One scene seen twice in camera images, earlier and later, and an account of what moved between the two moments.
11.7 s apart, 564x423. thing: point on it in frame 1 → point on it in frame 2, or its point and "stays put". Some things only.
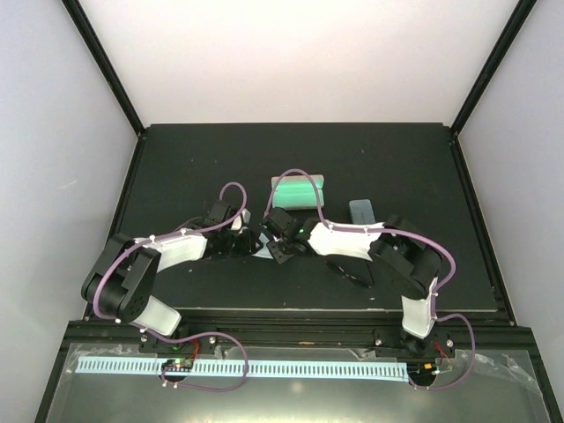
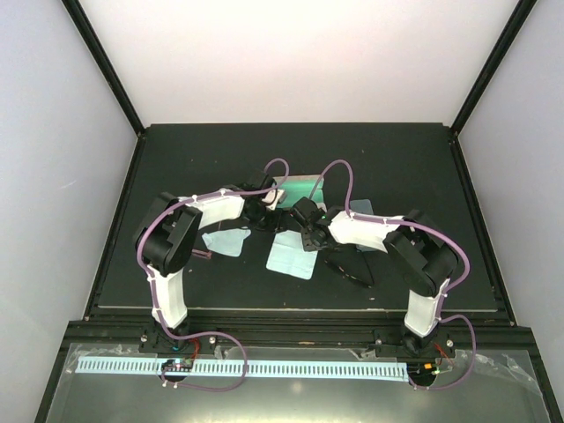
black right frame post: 494,61 stays put
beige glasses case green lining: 294,192 stays put
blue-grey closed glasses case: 361,211 stays put
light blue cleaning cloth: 263,253 → 287,256
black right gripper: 278,254 → 307,242
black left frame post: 105,63 stays put
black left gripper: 248,247 → 274,225
